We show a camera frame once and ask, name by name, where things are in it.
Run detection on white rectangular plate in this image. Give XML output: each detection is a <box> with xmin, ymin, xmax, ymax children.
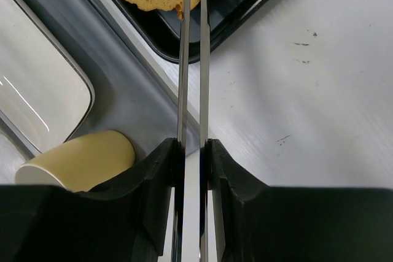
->
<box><xmin>1</xmin><ymin>0</ymin><xmax>95</xmax><ymax>156</ymax></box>

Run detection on metal food tongs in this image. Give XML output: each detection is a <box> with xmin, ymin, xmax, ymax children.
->
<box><xmin>171</xmin><ymin>0</ymin><xmax>212</xmax><ymax>261</ymax></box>

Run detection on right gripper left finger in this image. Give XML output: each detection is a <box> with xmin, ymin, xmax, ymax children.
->
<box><xmin>1</xmin><ymin>138</ymin><xmax>181</xmax><ymax>261</ymax></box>

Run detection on black baking tray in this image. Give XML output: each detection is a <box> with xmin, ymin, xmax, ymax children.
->
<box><xmin>111</xmin><ymin>0</ymin><xmax>267</xmax><ymax>63</ymax></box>

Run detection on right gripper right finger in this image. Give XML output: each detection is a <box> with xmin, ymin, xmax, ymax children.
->
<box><xmin>207</xmin><ymin>139</ymin><xmax>392</xmax><ymax>261</ymax></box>

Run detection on yellow ceramic mug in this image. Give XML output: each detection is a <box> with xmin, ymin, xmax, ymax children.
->
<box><xmin>14</xmin><ymin>130</ymin><xmax>136</xmax><ymax>192</ymax></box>

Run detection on grey cloth placemat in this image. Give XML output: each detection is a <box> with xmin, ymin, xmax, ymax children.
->
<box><xmin>23</xmin><ymin>0</ymin><xmax>177</xmax><ymax>160</ymax></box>

